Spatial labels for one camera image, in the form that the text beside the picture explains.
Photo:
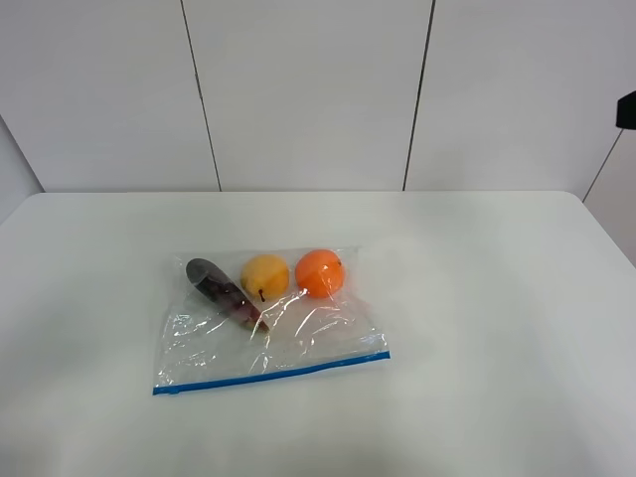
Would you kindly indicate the clear zip bag blue seal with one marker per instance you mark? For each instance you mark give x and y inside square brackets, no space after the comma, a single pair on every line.
[199,348]

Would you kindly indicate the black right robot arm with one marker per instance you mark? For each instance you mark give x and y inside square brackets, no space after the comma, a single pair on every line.
[626,112]

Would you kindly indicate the orange fruit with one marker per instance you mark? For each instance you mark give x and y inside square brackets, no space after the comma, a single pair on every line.
[320,272]

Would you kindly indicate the yellow pear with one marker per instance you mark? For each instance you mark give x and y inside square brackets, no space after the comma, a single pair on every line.
[265,277]

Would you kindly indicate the dark purple eggplant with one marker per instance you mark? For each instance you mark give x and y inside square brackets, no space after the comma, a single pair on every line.
[216,286]

